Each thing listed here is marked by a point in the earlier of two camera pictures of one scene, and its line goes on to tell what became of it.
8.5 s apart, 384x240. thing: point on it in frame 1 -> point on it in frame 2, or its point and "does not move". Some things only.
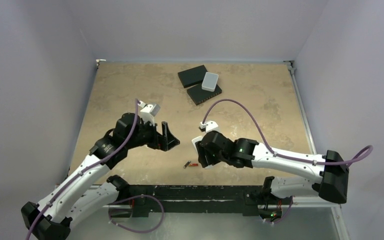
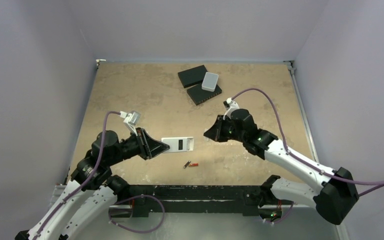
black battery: [187, 164] does not move
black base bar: [145, 199] does not move
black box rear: [193, 76] does not move
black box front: [199, 95] does not move
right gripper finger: [205, 160] -> [216, 132]
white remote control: [197, 139] -> [179, 144]
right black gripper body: [200, 156] -> [221, 127]
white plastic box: [210, 81] does not move
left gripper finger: [168, 137] -> [151, 143]
